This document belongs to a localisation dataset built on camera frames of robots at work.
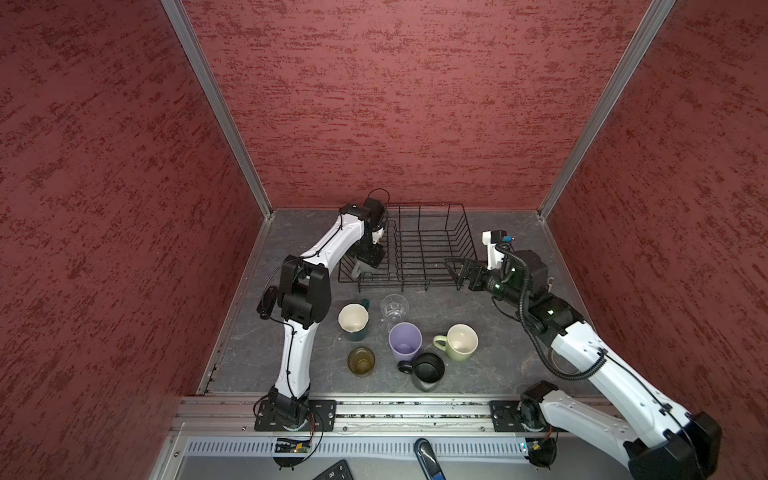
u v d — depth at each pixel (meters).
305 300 0.56
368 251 0.85
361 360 0.83
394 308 0.89
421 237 1.11
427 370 0.81
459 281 0.64
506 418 0.74
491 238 0.66
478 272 0.63
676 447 0.37
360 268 0.90
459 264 0.65
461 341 0.83
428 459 0.64
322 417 0.76
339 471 0.67
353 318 0.86
